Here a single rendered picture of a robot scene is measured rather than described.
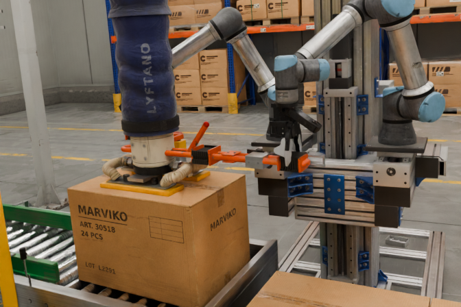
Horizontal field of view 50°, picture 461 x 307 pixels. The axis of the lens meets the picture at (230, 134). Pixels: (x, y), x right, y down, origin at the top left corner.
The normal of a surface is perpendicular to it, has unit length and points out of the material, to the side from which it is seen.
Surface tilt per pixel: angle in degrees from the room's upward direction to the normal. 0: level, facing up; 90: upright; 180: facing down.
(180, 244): 90
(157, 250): 90
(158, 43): 78
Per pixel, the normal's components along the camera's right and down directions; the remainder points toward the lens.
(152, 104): 0.35, -0.10
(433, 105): 0.44, 0.27
